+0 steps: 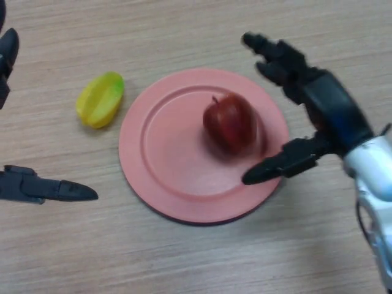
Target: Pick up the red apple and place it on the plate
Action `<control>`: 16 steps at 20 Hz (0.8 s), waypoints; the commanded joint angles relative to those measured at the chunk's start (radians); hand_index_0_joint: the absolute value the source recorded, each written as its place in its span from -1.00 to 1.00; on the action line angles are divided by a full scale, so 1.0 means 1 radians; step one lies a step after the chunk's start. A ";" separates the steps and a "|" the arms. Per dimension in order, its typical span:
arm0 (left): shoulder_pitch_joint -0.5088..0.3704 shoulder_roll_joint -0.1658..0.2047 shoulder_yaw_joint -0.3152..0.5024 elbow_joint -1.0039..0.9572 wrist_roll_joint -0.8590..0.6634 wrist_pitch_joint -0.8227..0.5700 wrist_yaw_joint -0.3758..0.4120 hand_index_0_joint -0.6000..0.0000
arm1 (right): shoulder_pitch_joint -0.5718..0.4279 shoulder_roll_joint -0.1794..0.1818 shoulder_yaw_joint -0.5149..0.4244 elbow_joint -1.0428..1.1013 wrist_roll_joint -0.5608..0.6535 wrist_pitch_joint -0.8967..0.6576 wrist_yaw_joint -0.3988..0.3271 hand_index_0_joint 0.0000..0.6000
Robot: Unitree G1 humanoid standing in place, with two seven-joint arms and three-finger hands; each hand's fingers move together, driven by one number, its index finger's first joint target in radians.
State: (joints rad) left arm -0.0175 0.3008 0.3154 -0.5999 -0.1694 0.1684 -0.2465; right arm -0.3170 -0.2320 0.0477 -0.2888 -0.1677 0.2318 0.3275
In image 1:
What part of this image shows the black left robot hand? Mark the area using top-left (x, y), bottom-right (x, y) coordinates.
top-left (0, 0), bottom-right (99, 205)

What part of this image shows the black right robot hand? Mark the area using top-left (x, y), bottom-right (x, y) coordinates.
top-left (241, 32), bottom-right (375, 186)

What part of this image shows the red apple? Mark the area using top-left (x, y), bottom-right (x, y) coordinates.
top-left (202, 92), bottom-right (258, 156)

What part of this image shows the pink round plate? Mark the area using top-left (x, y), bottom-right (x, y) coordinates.
top-left (118, 67), bottom-right (290, 227)

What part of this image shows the yellow green starfruit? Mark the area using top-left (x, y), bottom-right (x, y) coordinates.
top-left (75, 71), bottom-right (125, 129)

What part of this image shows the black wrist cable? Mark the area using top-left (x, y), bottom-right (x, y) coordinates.
top-left (355, 198), bottom-right (373, 246)

